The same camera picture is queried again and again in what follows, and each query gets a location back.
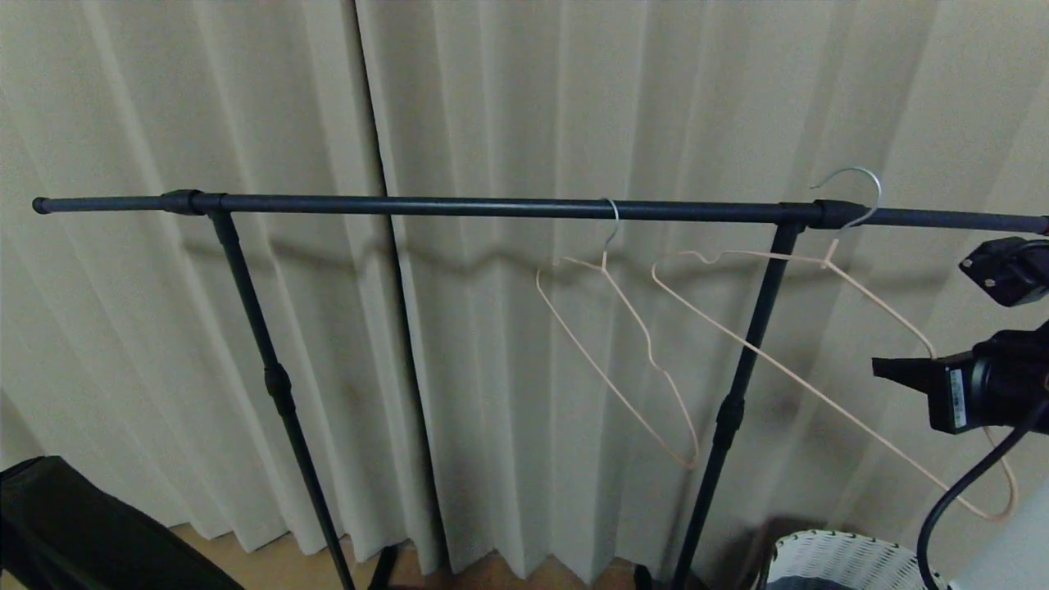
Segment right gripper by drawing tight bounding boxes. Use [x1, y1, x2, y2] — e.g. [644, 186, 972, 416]
[930, 324, 1049, 435]

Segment pink clothes hanger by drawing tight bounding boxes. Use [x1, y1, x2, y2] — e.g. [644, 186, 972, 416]
[536, 198, 700, 470]
[652, 167, 1018, 522]

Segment white laundry basket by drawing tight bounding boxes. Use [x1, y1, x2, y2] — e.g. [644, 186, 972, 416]
[766, 530, 951, 590]

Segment black clothes rack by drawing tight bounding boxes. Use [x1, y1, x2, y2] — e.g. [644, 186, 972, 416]
[33, 189, 1049, 590]

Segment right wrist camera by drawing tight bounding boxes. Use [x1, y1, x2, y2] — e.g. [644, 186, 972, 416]
[959, 237, 1049, 308]

